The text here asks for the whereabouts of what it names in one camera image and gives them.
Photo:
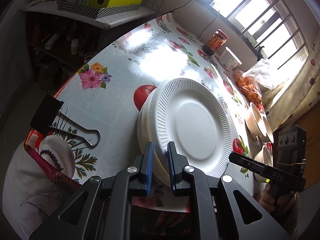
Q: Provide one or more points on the chili sauce glass jar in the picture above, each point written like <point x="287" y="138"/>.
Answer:
<point x="215" y="42"/>

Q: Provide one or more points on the beige paper bowl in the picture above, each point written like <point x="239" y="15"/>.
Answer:
<point x="254" y="121"/>
<point x="263" y="156"/>

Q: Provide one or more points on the striped black white box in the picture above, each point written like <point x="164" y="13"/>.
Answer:
<point x="92" y="12"/>

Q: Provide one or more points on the stack of white paper plates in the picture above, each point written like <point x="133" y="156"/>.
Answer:
<point x="144" y="135"/>

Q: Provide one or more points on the right hand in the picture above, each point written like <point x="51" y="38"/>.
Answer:
<point x="287" y="202"/>

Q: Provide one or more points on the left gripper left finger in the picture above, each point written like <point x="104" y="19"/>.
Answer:
<point x="141" y="185"/>

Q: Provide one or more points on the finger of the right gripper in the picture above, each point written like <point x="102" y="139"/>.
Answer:
<point x="246" y="162"/>

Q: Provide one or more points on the window metal bars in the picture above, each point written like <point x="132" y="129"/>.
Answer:
<point x="268" y="26"/>

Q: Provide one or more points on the black binder clip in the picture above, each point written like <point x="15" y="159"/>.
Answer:
<point x="49" y="117"/>

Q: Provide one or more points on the large ribbed white paper plate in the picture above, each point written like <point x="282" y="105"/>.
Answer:
<point x="187" y="113"/>

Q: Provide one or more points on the cream patterned curtain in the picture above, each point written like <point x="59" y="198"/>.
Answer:
<point x="298" y="93"/>

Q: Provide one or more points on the white plastic tub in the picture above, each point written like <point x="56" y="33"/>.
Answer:
<point x="229" y="60"/>

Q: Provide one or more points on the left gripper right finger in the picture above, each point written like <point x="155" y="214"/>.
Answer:
<point x="180" y="179"/>

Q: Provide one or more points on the plastic bag of oranges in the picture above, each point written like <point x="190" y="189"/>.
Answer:
<point x="264" y="74"/>

